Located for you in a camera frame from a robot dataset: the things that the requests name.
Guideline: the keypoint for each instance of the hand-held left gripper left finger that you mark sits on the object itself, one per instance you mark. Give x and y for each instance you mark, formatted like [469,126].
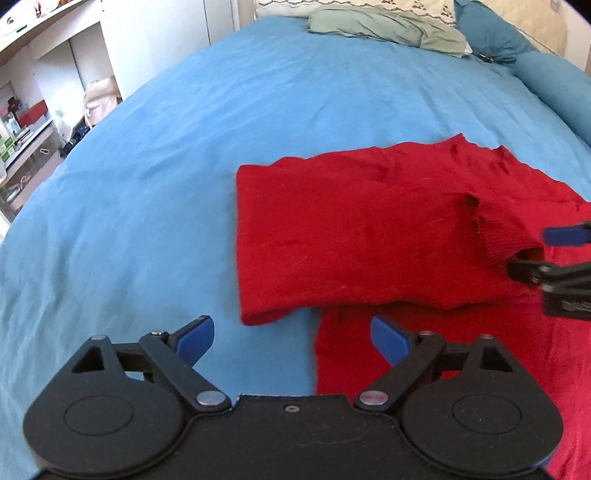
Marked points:
[199,340]

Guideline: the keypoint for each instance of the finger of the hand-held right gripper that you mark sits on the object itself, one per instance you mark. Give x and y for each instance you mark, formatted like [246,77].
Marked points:
[531,270]
[561,235]

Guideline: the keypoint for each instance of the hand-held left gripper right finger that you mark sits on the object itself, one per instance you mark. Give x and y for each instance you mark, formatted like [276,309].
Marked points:
[387,341]

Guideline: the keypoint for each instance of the red knit sweater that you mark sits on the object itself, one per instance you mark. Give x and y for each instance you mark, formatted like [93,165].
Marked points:
[346,221]

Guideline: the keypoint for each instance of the blue pillow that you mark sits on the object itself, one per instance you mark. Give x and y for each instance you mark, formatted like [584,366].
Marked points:
[491,30]
[551,83]

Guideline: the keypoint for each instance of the blue bed sheet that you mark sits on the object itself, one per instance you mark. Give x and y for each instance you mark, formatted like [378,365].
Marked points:
[184,161]

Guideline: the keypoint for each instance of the cream quilted headboard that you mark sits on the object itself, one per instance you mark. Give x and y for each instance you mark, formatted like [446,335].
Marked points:
[531,21]

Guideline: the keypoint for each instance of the beige bag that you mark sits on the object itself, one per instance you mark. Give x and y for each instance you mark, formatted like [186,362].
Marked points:
[99,99]

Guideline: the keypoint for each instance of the green box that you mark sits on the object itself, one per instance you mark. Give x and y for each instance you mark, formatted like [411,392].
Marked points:
[7,147]

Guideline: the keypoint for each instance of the green pillow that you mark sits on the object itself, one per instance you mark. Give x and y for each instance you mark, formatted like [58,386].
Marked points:
[383,25]

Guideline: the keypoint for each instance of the red box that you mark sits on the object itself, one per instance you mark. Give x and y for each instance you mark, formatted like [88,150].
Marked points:
[33,112]

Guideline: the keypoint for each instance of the white shelf unit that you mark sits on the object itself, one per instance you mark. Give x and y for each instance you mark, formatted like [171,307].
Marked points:
[129,41]

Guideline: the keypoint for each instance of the white patterned pillow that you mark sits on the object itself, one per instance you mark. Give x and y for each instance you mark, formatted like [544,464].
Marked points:
[295,7]

